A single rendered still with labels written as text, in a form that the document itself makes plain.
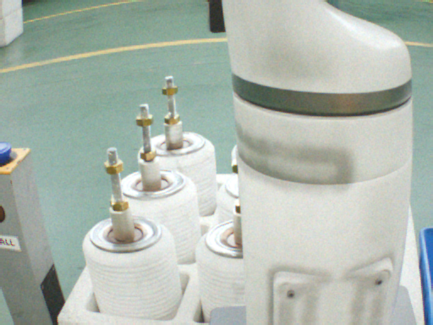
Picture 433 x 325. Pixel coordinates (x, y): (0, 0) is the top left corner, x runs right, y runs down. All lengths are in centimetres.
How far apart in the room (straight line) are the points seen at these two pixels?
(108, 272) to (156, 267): 5
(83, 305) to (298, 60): 48
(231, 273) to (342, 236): 32
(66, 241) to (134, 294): 58
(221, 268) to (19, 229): 25
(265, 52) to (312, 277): 10
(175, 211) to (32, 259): 19
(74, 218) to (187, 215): 57
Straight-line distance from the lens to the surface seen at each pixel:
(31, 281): 78
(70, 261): 116
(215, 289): 64
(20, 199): 74
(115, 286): 66
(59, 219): 131
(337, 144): 28
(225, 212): 73
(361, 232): 30
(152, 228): 68
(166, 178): 79
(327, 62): 27
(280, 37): 27
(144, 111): 74
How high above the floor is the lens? 56
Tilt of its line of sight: 22 degrees down
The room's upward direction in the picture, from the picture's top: 5 degrees counter-clockwise
